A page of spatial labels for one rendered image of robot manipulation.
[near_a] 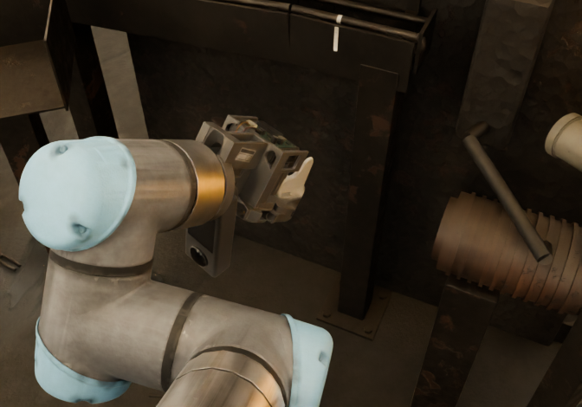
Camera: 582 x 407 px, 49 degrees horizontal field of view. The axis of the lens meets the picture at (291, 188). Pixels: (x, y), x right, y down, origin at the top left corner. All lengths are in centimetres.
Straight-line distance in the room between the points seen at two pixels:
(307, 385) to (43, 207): 21
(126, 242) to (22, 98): 62
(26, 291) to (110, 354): 111
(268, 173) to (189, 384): 25
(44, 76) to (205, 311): 69
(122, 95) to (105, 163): 161
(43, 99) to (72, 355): 60
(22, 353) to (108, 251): 104
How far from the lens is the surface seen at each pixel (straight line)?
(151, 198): 46
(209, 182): 51
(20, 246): 168
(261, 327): 45
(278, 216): 63
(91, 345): 48
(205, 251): 64
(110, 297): 47
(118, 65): 219
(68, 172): 43
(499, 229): 92
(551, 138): 85
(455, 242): 92
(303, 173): 68
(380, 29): 93
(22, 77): 110
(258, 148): 58
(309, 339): 45
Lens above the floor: 119
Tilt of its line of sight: 45 degrees down
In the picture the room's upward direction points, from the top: straight up
